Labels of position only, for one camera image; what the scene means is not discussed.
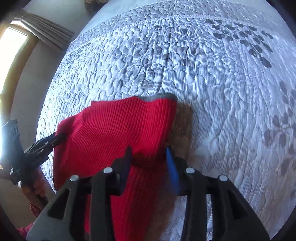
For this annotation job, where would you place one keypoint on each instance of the beige curtain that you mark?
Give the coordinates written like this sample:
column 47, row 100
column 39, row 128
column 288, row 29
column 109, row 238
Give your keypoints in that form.
column 48, row 30

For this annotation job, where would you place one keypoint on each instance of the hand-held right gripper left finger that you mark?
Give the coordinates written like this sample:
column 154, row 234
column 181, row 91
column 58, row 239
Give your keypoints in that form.
column 126, row 169

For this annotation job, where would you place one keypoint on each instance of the grey quilted bedspread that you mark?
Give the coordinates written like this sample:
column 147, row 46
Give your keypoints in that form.
column 185, row 69

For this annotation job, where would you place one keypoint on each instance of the window with wooden frame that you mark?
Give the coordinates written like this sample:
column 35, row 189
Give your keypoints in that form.
column 12, row 58

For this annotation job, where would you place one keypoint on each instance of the person's left hand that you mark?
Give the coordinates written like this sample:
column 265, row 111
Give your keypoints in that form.
column 38, row 187

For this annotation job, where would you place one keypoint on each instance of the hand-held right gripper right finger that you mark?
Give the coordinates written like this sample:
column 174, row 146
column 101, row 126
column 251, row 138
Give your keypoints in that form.
column 173, row 171

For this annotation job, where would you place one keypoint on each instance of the white bed sheet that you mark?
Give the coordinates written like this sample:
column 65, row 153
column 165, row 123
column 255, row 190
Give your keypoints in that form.
column 111, row 11

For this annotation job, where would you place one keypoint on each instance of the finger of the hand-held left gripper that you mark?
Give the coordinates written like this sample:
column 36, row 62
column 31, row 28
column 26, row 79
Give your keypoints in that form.
column 48, row 142

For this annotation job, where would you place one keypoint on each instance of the brown object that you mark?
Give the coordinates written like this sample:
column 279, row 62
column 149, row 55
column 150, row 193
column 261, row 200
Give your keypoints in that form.
column 93, row 1

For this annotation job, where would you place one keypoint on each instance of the red knit sweater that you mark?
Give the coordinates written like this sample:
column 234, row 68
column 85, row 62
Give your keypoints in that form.
column 115, row 120

